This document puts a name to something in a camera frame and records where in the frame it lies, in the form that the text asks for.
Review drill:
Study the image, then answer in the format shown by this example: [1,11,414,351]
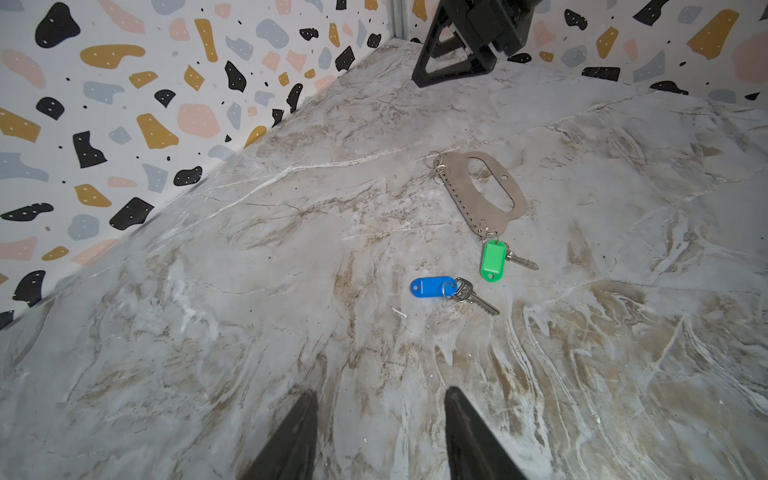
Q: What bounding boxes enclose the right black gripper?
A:
[411,0,540,88]

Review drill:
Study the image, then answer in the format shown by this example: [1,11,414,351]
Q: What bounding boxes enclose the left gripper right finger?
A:
[444,386,527,480]

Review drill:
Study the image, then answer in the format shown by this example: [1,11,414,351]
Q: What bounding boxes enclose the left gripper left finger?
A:
[240,390,318,480]

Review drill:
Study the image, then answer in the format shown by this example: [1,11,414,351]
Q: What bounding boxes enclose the silver split rings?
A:
[423,149,448,184]

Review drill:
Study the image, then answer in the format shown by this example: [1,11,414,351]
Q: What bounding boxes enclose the blue capped key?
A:
[409,276,500,316]

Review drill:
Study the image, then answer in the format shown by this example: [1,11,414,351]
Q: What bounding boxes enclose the metal keyring plate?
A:
[432,151,527,239]

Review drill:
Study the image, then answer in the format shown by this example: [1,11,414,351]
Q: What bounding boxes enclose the green capped key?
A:
[480,240,539,283]

